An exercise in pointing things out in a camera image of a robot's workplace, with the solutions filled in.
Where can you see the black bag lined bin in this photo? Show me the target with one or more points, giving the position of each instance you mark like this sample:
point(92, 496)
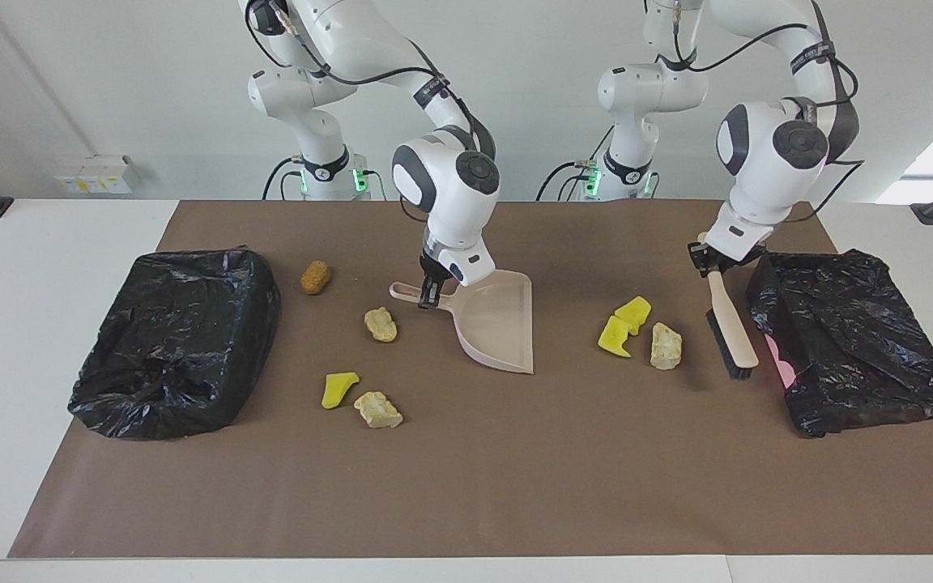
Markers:
point(175, 348)

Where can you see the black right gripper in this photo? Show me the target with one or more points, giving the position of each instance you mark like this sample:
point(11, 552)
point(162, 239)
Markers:
point(434, 270)

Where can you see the beige plastic dustpan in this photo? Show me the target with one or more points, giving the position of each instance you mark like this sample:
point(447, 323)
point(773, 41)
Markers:
point(499, 324)

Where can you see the brown table mat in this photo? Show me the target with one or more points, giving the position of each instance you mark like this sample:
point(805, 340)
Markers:
point(515, 502)

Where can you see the yellow sponge piece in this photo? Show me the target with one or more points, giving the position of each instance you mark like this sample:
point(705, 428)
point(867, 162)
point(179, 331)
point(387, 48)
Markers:
point(614, 338)
point(338, 389)
point(635, 312)

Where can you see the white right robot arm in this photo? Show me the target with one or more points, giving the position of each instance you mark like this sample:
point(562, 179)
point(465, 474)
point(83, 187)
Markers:
point(450, 202)

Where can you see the beige brush black bristles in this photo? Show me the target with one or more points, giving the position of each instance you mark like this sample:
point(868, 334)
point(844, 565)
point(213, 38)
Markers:
point(734, 316)

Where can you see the black bag pink bin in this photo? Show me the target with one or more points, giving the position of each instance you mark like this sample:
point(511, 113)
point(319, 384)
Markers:
point(855, 348)

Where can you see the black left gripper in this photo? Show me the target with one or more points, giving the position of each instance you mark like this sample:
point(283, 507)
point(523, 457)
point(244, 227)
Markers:
point(735, 267)

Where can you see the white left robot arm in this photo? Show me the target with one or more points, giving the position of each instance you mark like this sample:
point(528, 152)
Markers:
point(766, 170)

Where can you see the white wall socket box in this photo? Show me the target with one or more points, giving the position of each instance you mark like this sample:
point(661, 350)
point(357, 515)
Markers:
point(94, 174)

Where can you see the beige sponge chunk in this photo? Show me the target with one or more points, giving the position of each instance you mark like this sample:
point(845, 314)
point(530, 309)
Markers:
point(381, 325)
point(666, 346)
point(377, 410)

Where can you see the brown oval sponge piece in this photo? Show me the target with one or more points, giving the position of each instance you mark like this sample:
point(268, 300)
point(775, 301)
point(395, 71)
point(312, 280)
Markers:
point(315, 278)

